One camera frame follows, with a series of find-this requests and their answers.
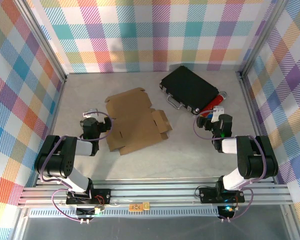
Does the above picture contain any brown cardboard box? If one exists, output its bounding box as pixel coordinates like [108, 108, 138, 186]
[104, 87, 173, 156]

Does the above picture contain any small blue object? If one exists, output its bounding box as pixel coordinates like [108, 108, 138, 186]
[199, 111, 215, 120]

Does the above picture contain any black carrying case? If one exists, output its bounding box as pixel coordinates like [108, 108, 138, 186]
[159, 65, 220, 116]

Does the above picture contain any small wooden tag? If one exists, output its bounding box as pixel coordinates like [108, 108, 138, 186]
[128, 201, 151, 212]

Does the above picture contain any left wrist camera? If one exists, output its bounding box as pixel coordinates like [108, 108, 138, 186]
[82, 108, 100, 118]

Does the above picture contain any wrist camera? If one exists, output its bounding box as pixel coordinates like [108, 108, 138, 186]
[211, 105, 226, 123]
[82, 108, 100, 118]

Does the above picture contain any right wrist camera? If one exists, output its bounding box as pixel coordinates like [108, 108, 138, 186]
[211, 105, 226, 123]

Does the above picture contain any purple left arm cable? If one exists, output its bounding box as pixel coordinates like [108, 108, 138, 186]
[37, 111, 115, 225]

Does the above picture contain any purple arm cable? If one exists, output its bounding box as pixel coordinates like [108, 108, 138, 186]
[37, 111, 115, 225]
[192, 112, 268, 223]

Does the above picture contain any aluminium side rail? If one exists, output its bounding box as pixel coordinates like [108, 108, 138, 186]
[238, 73, 278, 182]

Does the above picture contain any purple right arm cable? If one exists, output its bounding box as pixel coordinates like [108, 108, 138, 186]
[192, 112, 268, 223]

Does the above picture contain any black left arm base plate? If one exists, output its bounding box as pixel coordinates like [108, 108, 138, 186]
[66, 188, 112, 206]

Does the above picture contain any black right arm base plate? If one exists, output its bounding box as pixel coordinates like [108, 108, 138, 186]
[198, 186, 246, 204]

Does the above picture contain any aluminium mounting rail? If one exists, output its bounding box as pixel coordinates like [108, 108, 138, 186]
[17, 178, 293, 208]

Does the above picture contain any aluminium corner post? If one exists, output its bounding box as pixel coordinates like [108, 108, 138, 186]
[13, 0, 68, 82]
[238, 0, 291, 78]

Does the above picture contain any slotted grey cable duct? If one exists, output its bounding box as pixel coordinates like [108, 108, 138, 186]
[28, 208, 221, 218]

